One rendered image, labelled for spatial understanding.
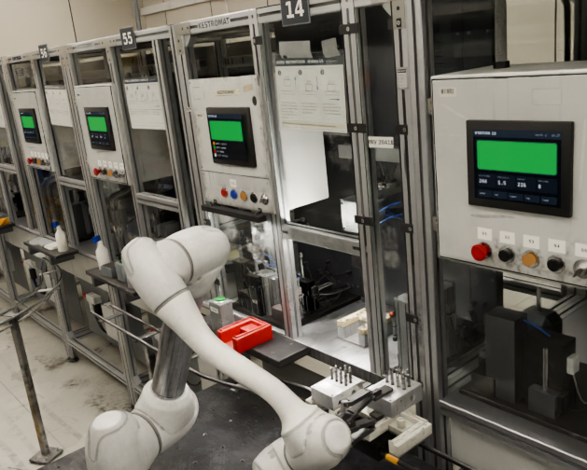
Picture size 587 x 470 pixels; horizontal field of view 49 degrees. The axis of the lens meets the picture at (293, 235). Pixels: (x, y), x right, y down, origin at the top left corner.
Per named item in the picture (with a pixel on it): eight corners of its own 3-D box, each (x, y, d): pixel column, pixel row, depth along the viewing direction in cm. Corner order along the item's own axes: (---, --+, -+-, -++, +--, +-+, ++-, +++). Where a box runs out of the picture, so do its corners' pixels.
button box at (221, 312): (211, 328, 246) (207, 299, 243) (228, 321, 251) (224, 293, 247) (223, 334, 240) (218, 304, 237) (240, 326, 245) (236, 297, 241)
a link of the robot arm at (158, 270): (168, 295, 151) (205, 275, 162) (123, 235, 153) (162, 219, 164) (143, 322, 159) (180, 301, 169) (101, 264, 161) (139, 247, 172)
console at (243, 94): (200, 202, 248) (181, 80, 235) (258, 186, 265) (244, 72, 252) (267, 216, 216) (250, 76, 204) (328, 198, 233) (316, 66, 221)
